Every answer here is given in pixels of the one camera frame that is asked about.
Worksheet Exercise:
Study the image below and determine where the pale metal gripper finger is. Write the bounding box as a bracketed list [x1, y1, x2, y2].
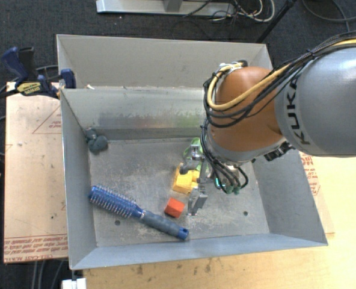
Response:
[179, 145, 204, 175]
[187, 185, 209, 217]

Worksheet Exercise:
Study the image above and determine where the lime green toy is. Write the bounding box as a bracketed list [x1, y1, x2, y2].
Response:
[182, 136, 203, 160]

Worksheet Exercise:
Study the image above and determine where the yellow block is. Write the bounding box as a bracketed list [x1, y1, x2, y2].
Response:
[172, 163, 200, 196]

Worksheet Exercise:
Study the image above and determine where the orange-red cube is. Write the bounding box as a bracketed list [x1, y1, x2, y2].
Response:
[164, 197, 186, 219]

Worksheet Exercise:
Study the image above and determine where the grey metal bin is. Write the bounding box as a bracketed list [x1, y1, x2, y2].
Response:
[56, 34, 329, 271]

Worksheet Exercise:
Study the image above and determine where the blue hairbrush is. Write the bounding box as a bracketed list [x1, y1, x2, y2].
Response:
[88, 184, 190, 241]

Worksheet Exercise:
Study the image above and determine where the dark grey toy animal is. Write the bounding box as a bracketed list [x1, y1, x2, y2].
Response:
[84, 127, 109, 155]

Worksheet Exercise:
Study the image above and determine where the brown cardboard board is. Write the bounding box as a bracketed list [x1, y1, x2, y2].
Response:
[2, 81, 336, 265]

